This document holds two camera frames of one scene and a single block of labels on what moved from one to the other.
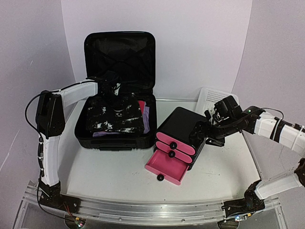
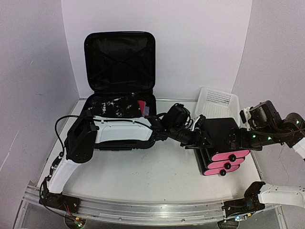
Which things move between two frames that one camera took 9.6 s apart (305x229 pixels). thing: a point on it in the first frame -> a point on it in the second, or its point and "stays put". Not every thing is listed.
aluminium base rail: x=141 y=211 stays put
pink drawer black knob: x=167 y=167 -> x=221 y=171
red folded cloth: x=142 y=104 stays put
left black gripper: x=120 y=104 -> x=198 y=144
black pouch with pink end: x=175 y=131 -> x=217 y=130
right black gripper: x=199 y=127 -> x=243 y=143
